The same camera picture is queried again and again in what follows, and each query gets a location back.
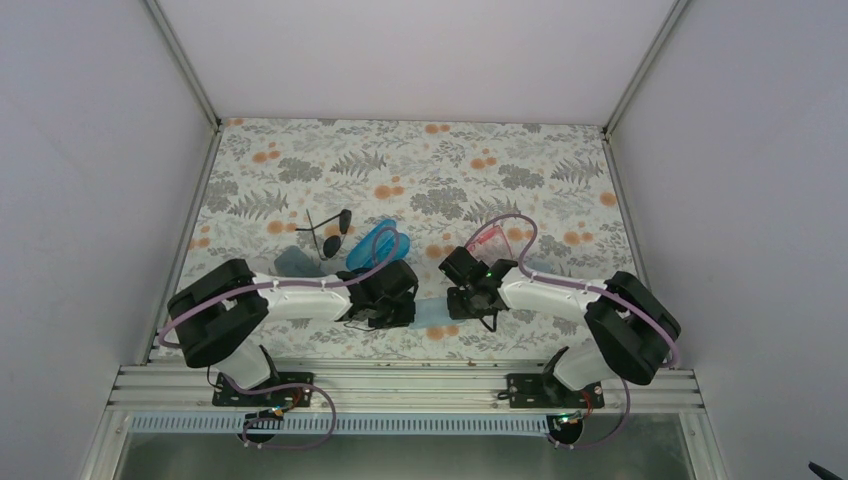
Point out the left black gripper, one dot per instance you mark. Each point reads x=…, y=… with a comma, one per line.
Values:
x=404, y=318

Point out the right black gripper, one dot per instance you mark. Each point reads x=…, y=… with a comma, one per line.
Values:
x=456, y=312

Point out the light blue cleaning cloth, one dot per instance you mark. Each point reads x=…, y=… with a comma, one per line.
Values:
x=541, y=265
x=431, y=313

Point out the pink sunglasses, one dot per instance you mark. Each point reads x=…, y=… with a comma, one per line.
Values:
x=490, y=246

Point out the blue translucent glasses case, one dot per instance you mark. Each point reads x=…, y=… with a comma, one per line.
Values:
x=382, y=242

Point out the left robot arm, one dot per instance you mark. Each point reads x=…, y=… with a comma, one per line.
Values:
x=212, y=320

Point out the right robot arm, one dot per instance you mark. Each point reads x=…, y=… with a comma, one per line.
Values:
x=632, y=333

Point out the black sunglasses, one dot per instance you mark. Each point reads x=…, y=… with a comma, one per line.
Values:
x=330, y=246

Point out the grey glasses case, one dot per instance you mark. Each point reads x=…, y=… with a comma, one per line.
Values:
x=294, y=262

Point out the floral table mat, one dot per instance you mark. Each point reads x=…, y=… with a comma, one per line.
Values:
x=438, y=181

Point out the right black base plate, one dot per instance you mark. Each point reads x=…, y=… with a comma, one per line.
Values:
x=536, y=391

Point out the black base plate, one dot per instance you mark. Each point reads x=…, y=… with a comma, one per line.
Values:
x=536, y=391
x=284, y=391

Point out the white slotted cable duct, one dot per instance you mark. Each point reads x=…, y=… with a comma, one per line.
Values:
x=343, y=424

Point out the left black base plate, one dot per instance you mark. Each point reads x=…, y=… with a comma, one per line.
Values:
x=284, y=391

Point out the aluminium mounting rail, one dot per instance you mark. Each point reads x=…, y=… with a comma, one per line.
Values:
x=355, y=386

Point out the right aluminium frame post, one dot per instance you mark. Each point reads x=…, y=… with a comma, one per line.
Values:
x=660, y=39

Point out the aluminium frame post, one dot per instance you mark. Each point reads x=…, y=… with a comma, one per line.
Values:
x=660, y=39
x=184, y=64

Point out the left aluminium frame post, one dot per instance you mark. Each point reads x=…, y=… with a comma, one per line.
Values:
x=184, y=64

